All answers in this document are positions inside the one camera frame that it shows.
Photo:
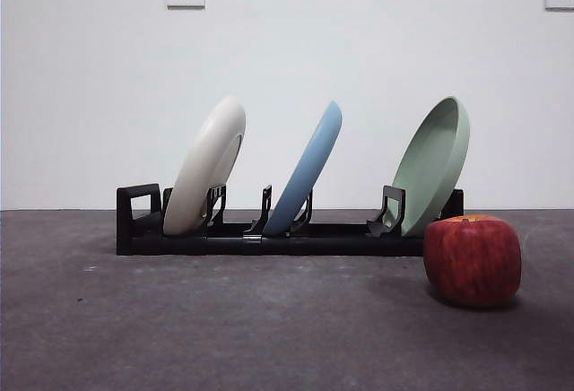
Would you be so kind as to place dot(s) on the cream yellow round plate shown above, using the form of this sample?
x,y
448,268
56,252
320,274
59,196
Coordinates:
x,y
202,176

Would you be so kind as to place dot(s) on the red apple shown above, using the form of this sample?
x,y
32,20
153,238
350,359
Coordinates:
x,y
473,261

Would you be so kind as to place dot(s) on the light blue round plate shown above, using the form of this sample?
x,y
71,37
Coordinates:
x,y
305,171

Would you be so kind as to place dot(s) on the black plastic plate rack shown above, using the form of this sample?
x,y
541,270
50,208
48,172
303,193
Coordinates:
x,y
314,243

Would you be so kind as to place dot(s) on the light green round plate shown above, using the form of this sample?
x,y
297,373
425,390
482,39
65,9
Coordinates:
x,y
430,162

